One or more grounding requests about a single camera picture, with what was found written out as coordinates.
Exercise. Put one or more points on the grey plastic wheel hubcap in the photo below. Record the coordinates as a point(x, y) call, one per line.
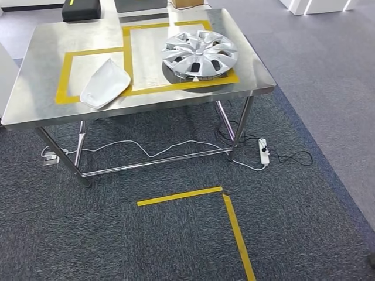
point(199, 54)

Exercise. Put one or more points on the stainless steel workbench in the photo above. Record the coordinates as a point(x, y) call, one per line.
point(44, 58)

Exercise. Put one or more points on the white power strip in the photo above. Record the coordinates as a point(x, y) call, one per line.
point(263, 151)

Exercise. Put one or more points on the white triangular plastic panel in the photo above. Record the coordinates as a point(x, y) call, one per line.
point(105, 85)

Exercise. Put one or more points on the brown cardboard box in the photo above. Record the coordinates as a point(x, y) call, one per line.
point(187, 3)

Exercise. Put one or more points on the grey laptop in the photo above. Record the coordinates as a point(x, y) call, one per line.
point(141, 4)

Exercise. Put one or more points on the silver floor socket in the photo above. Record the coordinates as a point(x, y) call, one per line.
point(50, 158)

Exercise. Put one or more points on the black zip case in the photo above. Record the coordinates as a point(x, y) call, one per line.
point(82, 9)

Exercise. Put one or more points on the white lit display plinth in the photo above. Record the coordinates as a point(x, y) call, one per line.
point(316, 6)

